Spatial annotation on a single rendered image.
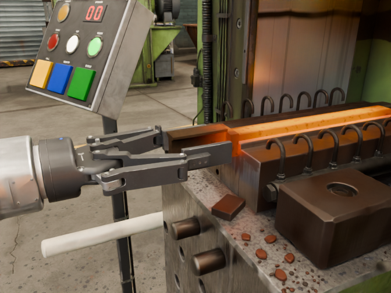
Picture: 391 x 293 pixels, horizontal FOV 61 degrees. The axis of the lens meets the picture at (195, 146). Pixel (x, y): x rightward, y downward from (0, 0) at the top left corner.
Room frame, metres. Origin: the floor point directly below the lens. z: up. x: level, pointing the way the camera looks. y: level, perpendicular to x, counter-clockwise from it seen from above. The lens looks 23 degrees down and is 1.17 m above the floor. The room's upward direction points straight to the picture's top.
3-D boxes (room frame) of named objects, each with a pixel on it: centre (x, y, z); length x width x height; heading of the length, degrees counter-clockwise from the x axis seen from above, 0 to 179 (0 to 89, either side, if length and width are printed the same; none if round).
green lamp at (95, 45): (0.82, 0.24, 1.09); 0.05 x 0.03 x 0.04; 24
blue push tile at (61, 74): (0.86, 0.35, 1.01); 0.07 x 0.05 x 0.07; 49
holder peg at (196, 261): (0.34, -0.02, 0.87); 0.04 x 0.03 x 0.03; 114
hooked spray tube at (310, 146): (0.41, -0.15, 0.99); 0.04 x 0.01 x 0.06; 24
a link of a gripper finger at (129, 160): (0.36, 0.07, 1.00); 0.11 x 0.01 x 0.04; 93
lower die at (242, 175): (0.56, -0.23, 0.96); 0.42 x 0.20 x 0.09; 114
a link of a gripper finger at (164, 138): (0.46, 0.02, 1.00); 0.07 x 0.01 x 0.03; 114
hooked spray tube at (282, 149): (0.39, -0.10, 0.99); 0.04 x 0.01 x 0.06; 24
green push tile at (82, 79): (0.79, 0.27, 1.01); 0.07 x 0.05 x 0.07; 49
